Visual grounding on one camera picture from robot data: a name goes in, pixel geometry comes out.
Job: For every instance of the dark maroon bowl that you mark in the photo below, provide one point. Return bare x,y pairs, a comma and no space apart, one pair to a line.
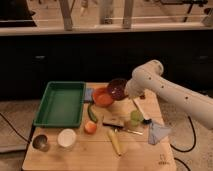
116,88

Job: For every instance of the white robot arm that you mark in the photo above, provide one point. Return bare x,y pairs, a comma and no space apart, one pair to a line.
149,76

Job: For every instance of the green plastic tray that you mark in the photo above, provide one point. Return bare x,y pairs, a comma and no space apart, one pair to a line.
61,105

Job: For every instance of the orange bowl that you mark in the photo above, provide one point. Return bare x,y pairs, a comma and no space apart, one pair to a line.
101,97

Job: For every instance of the blue sponge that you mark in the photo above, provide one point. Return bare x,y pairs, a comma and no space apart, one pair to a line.
88,95

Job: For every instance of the green cucumber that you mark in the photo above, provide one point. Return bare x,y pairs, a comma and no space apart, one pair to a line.
91,114

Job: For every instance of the brown dried fruit pile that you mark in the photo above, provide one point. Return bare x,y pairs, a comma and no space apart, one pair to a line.
142,96

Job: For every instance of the green cup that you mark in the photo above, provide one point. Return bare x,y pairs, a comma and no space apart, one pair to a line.
136,118

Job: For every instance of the orange fruit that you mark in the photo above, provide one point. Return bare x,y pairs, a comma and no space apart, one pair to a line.
90,127

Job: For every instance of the light blue cloth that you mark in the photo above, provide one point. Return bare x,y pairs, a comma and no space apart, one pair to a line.
157,132

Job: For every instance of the small metal cup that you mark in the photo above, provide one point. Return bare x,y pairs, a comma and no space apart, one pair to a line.
40,142

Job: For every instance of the black handled knife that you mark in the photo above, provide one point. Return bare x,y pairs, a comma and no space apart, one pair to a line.
122,128

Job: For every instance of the white handled brush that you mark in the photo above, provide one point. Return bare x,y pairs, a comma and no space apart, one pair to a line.
146,118

